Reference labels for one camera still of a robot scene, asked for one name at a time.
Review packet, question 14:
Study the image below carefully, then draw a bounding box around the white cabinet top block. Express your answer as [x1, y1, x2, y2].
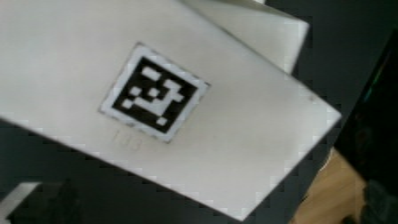
[0, 0, 341, 219]

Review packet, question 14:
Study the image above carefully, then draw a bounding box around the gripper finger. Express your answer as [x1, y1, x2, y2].
[0, 179, 83, 224]

